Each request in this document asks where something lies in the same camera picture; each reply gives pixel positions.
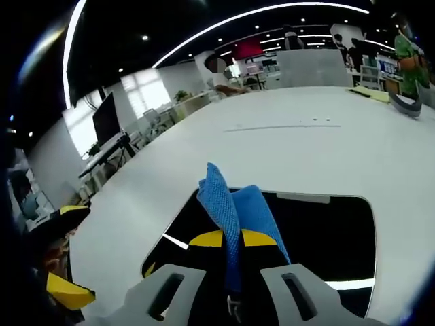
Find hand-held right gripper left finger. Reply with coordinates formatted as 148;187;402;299
84;229;228;326

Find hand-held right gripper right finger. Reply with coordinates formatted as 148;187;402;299
239;228;392;326

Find blue cleaning cloth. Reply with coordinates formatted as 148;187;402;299
197;162;292;297

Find white office desk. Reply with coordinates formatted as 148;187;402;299
77;134;137;179

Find black computer monitor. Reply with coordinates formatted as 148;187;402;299
92;91;123;147

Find curved ceiling light strip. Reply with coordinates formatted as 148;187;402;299
62;0;88;109
150;1;371;69

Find yellow paper sheet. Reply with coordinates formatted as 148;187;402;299
345;85;392;105

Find dark grey curved object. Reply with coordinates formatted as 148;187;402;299
387;80;424;120

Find white partition panel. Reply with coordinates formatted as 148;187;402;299
275;48;355;90

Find white office chair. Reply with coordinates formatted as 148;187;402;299
359;64;380;86

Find red display screen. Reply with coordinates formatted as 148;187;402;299
231;37;264;60

